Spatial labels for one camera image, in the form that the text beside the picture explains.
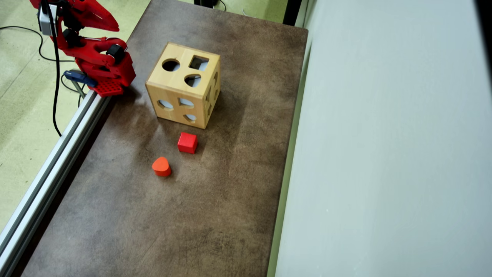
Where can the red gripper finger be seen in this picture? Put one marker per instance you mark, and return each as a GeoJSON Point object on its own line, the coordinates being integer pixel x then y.
{"type": "Point", "coordinates": [98, 19]}

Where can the red robot base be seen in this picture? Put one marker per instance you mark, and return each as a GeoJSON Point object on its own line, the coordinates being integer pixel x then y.
{"type": "Point", "coordinates": [111, 86]}

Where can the red robot arm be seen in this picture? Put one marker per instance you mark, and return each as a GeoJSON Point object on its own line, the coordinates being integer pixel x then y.
{"type": "Point", "coordinates": [88, 48]}

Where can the wooden shape sorter box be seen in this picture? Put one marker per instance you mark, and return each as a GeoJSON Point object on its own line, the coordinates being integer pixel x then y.
{"type": "Point", "coordinates": [169, 82]}

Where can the blue clamp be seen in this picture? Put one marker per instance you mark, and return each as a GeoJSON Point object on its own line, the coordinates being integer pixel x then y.
{"type": "Point", "coordinates": [78, 77]}

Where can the red wooden cube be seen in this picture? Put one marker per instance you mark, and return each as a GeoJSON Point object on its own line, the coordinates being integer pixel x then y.
{"type": "Point", "coordinates": [187, 143]}

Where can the orange rounded triangle block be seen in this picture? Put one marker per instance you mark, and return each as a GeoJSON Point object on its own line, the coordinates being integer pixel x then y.
{"type": "Point", "coordinates": [160, 166]}

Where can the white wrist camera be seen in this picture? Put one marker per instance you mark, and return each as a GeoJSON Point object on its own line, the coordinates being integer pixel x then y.
{"type": "Point", "coordinates": [46, 21]}

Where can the aluminium profile rail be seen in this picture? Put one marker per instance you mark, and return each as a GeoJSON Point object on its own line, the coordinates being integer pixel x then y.
{"type": "Point", "coordinates": [42, 181]}

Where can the black post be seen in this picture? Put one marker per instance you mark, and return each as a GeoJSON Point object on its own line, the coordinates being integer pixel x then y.
{"type": "Point", "coordinates": [292, 11]}

